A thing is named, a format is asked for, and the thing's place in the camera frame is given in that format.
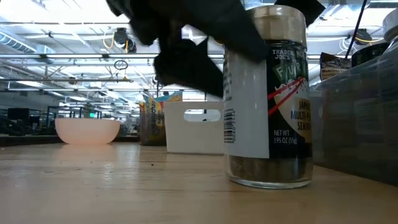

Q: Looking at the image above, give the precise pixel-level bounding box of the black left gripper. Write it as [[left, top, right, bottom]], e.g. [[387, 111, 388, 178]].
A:
[[105, 0, 269, 98]]

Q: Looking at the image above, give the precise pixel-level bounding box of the orange-brown snack packet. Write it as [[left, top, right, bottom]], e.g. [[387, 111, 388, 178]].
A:
[[319, 52, 354, 82]]

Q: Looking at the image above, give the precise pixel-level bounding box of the gold-lidded furikake jar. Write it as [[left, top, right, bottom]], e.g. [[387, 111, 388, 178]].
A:
[[223, 4, 314, 190]]

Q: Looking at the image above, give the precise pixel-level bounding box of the white plastic bin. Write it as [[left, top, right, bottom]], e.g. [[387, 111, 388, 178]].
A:
[[164, 101, 225, 156]]

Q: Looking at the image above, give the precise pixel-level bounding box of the blue Maruchan ramen packet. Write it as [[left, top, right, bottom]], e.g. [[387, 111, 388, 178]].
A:
[[140, 91, 183, 144]]

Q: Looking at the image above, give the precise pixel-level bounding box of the dark grey plastic bin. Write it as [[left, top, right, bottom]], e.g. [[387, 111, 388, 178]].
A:
[[310, 46, 398, 187], [139, 112, 167, 147]]

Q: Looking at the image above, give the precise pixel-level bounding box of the ceiling light bar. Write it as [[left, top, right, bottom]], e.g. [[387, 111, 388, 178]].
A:
[[0, 52, 352, 60]]

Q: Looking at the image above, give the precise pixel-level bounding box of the pink translucent bowl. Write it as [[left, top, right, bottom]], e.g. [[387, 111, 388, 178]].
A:
[[55, 118, 121, 146]]

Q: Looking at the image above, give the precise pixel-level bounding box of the grey ceiling pipe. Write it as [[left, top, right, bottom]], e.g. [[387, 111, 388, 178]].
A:
[[0, 77, 134, 83]]

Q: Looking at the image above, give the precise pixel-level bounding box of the black monitor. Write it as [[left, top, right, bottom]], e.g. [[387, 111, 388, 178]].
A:
[[7, 107, 30, 122]]

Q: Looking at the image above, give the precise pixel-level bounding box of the thin black cable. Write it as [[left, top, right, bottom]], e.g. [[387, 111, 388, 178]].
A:
[[344, 0, 370, 60]]

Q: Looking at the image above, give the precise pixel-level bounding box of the ceiling cord reel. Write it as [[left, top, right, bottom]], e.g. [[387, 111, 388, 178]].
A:
[[110, 27, 138, 54], [354, 27, 383, 47]]

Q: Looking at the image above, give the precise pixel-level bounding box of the silver ventilation duct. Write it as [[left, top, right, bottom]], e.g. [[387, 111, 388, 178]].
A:
[[0, 30, 57, 55]]

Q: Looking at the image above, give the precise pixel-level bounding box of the black aluminium table frame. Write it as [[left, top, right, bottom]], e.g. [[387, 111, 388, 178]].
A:
[[0, 135, 141, 147]]

